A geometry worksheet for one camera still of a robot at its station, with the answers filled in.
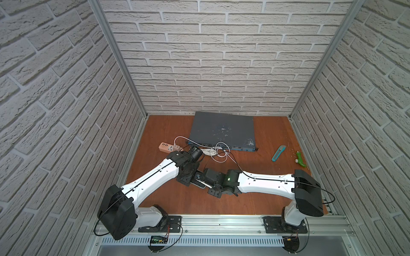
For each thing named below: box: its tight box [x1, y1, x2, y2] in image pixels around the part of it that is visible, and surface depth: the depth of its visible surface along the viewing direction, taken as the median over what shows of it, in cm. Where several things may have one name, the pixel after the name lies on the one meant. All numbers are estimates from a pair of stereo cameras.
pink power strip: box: [158, 141, 184, 154], surface depth 101 cm
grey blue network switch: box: [188, 111, 259, 152], surface depth 109 cm
